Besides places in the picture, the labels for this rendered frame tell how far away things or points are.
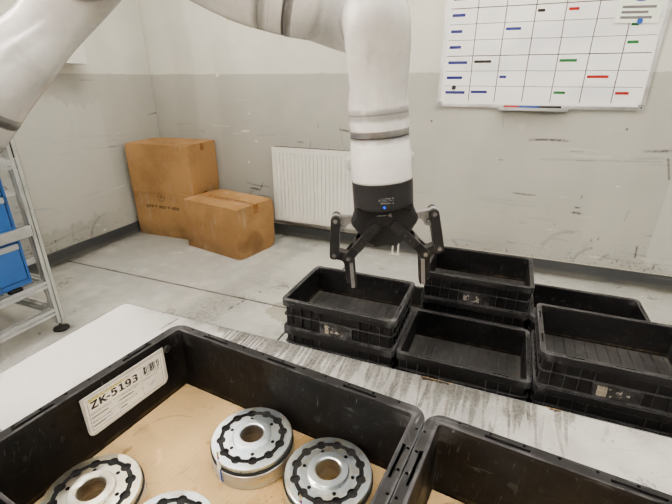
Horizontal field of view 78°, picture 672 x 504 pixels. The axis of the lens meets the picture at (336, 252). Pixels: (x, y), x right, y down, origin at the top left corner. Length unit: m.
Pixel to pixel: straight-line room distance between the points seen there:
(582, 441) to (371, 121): 0.67
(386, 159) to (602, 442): 0.64
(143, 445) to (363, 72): 0.54
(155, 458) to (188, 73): 3.62
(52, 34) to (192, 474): 0.53
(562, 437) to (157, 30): 3.99
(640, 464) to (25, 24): 1.04
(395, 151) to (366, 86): 0.08
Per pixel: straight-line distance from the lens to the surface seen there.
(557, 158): 3.14
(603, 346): 1.62
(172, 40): 4.12
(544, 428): 0.90
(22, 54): 0.57
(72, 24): 0.59
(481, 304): 1.69
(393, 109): 0.48
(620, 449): 0.92
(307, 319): 1.43
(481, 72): 3.08
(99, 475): 0.60
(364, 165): 0.49
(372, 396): 0.53
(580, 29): 3.10
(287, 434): 0.58
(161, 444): 0.66
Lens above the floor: 1.28
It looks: 22 degrees down
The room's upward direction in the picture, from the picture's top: straight up
